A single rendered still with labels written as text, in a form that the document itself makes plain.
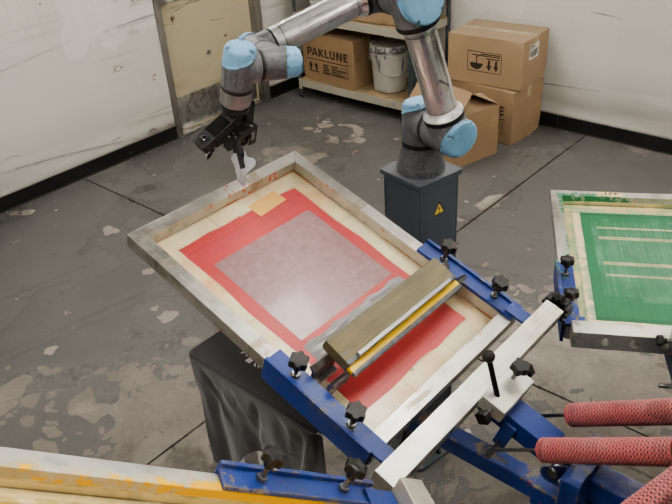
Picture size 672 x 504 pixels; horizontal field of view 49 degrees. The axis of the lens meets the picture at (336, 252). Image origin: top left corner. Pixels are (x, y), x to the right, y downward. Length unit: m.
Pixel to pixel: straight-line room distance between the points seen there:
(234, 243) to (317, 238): 0.22
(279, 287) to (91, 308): 2.36
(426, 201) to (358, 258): 0.44
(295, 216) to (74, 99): 3.55
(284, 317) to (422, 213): 0.72
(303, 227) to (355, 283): 0.22
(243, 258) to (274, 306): 0.17
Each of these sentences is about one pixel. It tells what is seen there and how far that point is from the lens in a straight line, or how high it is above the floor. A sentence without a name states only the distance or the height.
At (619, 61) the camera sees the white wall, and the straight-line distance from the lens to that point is 5.44.
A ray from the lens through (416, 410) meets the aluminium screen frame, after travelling 1.60.
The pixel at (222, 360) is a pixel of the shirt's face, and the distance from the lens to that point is 1.99.
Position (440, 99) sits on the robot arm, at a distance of 2.04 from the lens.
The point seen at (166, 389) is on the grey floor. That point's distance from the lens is 3.41.
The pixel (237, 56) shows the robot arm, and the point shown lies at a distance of 1.70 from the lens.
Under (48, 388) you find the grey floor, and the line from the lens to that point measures 3.62.
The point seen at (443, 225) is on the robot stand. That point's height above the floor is 1.02.
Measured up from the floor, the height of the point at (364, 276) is 1.17.
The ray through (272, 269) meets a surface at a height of 1.22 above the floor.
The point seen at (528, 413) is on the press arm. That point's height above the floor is 1.08.
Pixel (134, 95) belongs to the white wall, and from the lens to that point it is 5.62.
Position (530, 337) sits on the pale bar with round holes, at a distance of 1.77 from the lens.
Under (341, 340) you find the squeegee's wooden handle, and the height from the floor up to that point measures 1.22.
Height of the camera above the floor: 2.20
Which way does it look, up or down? 32 degrees down
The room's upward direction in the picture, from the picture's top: 4 degrees counter-clockwise
